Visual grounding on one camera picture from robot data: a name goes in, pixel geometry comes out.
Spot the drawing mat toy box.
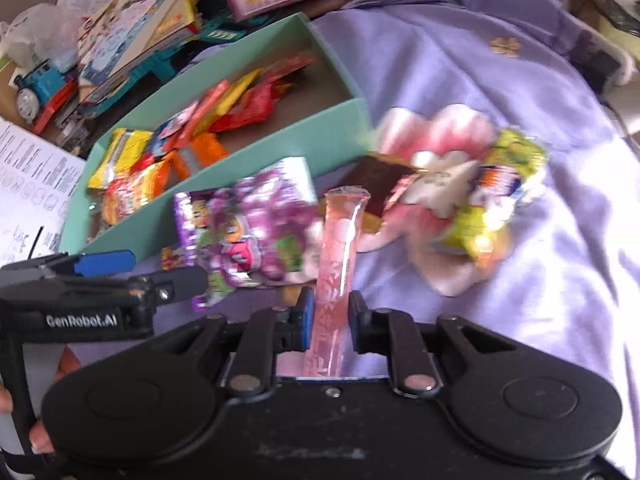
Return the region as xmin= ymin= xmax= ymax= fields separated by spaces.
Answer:
xmin=77 ymin=0 xmax=203 ymax=88

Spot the red yellow small packet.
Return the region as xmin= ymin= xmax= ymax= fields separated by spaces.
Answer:
xmin=160 ymin=247 xmax=196 ymax=271

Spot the white instruction sheet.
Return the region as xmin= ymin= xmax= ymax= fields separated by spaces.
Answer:
xmin=0 ymin=119 xmax=87 ymax=266

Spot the clear plastic bag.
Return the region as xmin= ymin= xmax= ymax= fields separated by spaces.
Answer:
xmin=0 ymin=4 xmax=83 ymax=68

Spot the pile of snack packets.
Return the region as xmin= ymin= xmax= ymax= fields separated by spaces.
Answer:
xmin=87 ymin=52 xmax=318 ymax=226

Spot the brown snack packet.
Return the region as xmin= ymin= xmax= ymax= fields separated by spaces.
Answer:
xmin=330 ymin=155 xmax=421 ymax=233

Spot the mint green cardboard box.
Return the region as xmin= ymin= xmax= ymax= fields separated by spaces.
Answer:
xmin=60 ymin=12 xmax=373 ymax=256

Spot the person's left hand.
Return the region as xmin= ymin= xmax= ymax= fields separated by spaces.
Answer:
xmin=0 ymin=349 xmax=81 ymax=456

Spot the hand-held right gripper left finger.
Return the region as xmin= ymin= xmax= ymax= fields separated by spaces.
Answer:
xmin=150 ymin=287 xmax=316 ymax=401

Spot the teal plastic toy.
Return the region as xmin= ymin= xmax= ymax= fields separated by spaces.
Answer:
xmin=80 ymin=15 xmax=251 ymax=121

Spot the purple cloth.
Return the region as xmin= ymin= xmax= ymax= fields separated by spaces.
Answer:
xmin=135 ymin=0 xmax=640 ymax=480

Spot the blue toy train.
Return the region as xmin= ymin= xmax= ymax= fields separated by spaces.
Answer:
xmin=14 ymin=57 xmax=81 ymax=133

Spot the pink jelly stick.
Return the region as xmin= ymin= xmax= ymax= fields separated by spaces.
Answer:
xmin=305 ymin=186 xmax=371 ymax=378

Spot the pink flower shaped pouch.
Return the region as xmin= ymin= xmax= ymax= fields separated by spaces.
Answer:
xmin=357 ymin=104 xmax=516 ymax=297

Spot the purple snack bag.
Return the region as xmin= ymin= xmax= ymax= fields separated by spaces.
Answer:
xmin=172 ymin=156 xmax=323 ymax=311

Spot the brown cardboard box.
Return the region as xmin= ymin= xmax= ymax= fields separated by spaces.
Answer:
xmin=0 ymin=60 xmax=21 ymax=121

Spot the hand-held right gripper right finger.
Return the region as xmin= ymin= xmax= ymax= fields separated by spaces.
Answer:
xmin=348 ymin=291 xmax=531 ymax=398

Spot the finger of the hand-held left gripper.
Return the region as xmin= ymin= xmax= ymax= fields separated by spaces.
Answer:
xmin=127 ymin=266 xmax=210 ymax=307
xmin=52 ymin=249 xmax=137 ymax=280

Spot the yellow green snack bag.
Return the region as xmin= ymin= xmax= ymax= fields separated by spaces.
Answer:
xmin=430 ymin=127 xmax=548 ymax=261

